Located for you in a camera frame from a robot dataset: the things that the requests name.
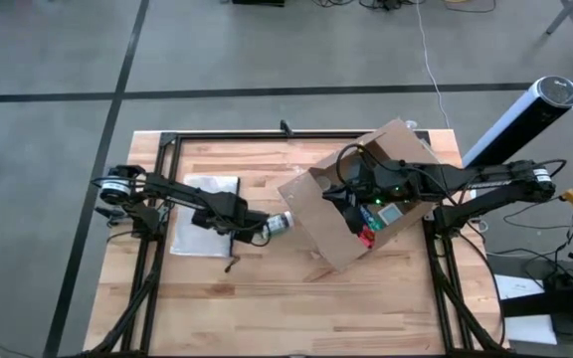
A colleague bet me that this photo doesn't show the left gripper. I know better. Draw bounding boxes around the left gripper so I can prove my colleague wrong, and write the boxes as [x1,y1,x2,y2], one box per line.
[234,209,271,246]

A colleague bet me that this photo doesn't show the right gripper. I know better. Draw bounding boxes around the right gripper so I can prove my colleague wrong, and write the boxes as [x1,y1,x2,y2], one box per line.
[322,163,382,235]

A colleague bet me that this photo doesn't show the dark supplement bottle white cap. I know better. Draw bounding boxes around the dark supplement bottle white cap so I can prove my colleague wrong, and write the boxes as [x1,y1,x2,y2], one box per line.
[265,210,296,240]

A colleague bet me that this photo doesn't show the brown cardboard shipping box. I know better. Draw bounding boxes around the brown cardboard shipping box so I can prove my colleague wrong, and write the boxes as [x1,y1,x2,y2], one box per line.
[277,117,443,273]

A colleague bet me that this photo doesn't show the red snack packet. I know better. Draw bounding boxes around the red snack packet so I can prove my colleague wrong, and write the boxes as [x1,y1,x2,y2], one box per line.
[357,226,377,249]

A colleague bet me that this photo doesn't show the clear zip pouch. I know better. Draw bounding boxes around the clear zip pouch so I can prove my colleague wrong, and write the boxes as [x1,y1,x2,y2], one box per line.
[169,173,242,260]

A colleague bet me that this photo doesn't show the green white small box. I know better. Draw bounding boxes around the green white small box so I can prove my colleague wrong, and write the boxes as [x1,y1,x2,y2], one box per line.
[376,202,404,227]

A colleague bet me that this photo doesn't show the white black cylinder tower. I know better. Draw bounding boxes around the white black cylinder tower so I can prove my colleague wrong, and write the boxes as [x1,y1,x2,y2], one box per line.
[462,75,573,168]

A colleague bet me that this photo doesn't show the black floor device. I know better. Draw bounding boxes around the black floor device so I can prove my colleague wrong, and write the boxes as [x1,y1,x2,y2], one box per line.
[230,0,287,8]

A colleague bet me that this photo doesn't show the white paper sheet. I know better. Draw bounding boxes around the white paper sheet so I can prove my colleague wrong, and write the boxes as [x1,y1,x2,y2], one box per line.
[492,273,560,346]

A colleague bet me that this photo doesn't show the black metal bar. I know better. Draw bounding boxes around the black metal bar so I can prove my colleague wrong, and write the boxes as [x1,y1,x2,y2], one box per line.
[498,281,573,319]

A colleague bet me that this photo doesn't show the grey metal table leg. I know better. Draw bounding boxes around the grey metal table leg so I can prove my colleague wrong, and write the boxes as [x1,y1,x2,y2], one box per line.
[544,0,573,37]

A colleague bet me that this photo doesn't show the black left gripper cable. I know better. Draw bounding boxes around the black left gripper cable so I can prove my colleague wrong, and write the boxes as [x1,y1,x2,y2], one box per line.
[249,223,275,249]

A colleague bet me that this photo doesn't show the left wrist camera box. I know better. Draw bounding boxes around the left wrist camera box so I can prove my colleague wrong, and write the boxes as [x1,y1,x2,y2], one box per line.
[206,192,249,228]

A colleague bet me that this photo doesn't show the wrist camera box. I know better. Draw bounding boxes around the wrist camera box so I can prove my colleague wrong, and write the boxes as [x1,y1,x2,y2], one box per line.
[206,192,249,228]
[373,166,417,205]

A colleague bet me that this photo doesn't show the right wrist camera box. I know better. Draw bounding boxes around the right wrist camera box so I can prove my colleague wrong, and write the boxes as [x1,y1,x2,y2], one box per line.
[373,166,417,205]

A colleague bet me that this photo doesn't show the black aluminium table frame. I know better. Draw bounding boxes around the black aluminium table frame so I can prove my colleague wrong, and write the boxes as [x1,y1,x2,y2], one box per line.
[80,129,514,358]

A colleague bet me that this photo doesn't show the white floor cable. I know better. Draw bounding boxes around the white floor cable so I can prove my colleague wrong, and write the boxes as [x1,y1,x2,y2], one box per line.
[414,0,453,130]

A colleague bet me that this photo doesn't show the black floor cables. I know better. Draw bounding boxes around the black floor cables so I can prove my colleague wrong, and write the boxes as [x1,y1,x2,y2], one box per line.
[309,0,504,15]

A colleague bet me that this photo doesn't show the black floor cable bundle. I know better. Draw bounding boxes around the black floor cable bundle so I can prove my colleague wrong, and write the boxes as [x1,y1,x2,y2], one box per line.
[502,183,573,289]

